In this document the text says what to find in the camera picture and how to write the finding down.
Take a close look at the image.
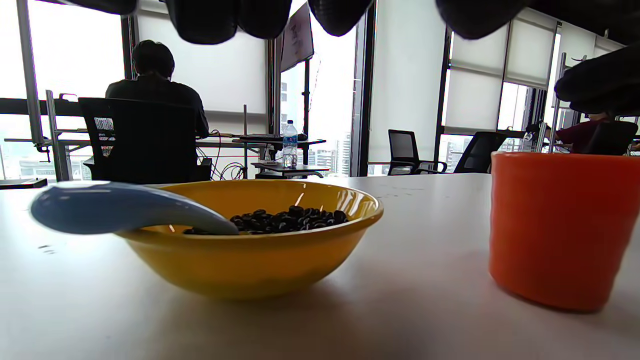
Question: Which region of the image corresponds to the person's left hand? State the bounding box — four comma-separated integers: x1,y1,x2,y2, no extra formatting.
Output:
50,0,640,116

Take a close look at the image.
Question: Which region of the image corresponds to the blue baby spoon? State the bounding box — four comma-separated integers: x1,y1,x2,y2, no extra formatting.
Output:
30,181,240,236

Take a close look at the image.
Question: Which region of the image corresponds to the large pile of coffee beans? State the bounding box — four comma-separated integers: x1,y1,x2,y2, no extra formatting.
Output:
182,205,349,236

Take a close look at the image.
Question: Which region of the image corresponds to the orange cup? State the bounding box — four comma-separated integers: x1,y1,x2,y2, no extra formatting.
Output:
489,151,640,313

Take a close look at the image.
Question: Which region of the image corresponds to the white roller blind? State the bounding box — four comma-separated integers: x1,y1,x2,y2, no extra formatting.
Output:
137,10,268,115
444,22,511,135
368,0,453,163

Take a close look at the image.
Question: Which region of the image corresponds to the black office chair chrome base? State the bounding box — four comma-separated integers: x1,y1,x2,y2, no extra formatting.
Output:
78,97,213,185

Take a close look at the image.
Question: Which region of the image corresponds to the clear plastic water bottle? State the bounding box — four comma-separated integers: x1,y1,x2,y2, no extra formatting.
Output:
282,120,299,168

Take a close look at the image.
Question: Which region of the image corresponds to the black desk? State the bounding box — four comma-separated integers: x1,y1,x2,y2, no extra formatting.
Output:
196,132,327,151

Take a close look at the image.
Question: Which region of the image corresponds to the white side table dark top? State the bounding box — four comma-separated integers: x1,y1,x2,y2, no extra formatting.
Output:
251,161,331,180

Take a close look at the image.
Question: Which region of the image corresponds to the black swivel chair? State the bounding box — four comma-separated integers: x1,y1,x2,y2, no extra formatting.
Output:
453,131,508,174
387,129,448,176

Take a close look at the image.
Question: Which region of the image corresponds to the yellow bowl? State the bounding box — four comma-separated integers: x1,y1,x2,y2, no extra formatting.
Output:
116,179,385,301

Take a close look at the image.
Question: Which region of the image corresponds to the metal clamp frame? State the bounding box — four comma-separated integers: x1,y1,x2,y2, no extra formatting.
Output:
16,0,71,182

